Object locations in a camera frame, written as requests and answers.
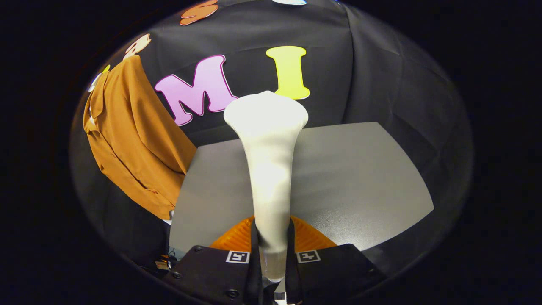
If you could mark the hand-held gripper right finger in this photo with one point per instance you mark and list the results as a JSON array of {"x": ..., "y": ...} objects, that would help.
[{"x": 330, "y": 271}]

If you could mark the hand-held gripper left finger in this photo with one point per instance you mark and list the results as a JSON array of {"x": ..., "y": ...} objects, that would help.
[{"x": 211, "y": 275}]

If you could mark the white garment steamer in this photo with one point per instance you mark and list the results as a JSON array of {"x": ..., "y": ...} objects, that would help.
[{"x": 269, "y": 161}]

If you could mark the orange-brown button shirt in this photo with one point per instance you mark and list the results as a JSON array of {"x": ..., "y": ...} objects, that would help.
[{"x": 131, "y": 144}]

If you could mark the small orange floor object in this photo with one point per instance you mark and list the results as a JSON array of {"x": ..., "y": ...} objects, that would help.
[{"x": 162, "y": 265}]

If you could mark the grey cabinet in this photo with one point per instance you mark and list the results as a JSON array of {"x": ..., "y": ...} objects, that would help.
[{"x": 360, "y": 182}]

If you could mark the black backdrop cloth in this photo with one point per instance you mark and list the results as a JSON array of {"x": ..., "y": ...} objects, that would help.
[{"x": 381, "y": 84}]

